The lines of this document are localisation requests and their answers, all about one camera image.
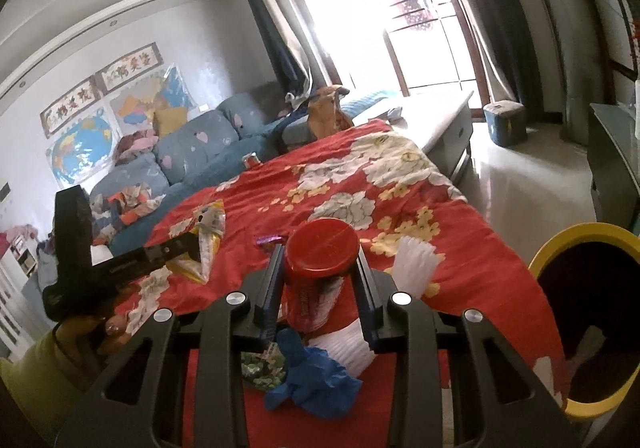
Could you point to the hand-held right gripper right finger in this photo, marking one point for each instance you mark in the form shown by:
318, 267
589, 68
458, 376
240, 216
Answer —
366, 293

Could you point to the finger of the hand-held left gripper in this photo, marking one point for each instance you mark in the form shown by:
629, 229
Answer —
172, 250

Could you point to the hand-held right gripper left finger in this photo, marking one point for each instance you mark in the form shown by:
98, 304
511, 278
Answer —
274, 288

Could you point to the yellow clear snack packet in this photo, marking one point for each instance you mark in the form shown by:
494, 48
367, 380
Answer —
210, 233

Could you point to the red lidded canister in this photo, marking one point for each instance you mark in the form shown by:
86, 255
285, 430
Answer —
320, 248

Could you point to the yellow rimmed trash bin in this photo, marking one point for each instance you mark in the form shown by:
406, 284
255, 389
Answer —
580, 235

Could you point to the person's left forearm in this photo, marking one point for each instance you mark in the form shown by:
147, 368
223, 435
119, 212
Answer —
35, 368

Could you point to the person's left hand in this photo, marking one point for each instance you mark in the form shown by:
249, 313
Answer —
117, 328

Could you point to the purple candy wrapper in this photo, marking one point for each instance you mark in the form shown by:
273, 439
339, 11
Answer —
270, 239

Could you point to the orange patterned clothes pile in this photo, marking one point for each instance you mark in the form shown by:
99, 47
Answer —
130, 200

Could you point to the white shelf unit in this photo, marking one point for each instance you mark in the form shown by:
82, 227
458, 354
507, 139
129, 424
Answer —
17, 288

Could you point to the green patterned packet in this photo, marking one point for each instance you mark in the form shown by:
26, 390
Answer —
260, 368

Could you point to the world map poster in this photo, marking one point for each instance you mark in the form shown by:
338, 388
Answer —
80, 151

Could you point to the blue rubber glove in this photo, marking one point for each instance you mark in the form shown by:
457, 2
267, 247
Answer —
312, 378

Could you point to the red floral blanket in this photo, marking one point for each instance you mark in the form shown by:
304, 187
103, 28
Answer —
450, 238

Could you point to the blue patterned sofa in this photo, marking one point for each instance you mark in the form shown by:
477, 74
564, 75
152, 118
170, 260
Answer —
195, 148

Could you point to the pink clothes pile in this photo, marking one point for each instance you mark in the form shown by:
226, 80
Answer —
135, 146

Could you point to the red drink can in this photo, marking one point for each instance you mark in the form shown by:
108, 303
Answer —
251, 161

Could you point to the yellow cushion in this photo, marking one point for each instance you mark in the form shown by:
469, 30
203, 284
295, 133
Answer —
171, 121

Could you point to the framed calligraphy banner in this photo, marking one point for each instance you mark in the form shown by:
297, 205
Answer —
70, 106
127, 66

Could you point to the country map poster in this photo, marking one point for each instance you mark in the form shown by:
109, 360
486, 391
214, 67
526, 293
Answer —
145, 98

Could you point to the brown paper bag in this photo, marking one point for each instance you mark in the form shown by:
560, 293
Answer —
325, 113

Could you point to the white coffee table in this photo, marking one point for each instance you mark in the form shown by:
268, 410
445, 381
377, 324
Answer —
440, 116

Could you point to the blue padded stool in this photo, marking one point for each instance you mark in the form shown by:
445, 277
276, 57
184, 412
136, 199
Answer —
505, 121

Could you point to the blue beige curtain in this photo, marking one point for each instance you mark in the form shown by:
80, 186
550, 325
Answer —
280, 43

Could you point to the glass side table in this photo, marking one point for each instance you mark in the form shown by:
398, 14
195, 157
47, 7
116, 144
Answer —
612, 163

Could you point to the large brown framed window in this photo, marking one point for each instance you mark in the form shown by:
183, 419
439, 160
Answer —
350, 3

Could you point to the dark grey curtain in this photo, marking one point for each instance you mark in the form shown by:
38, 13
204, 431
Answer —
495, 18

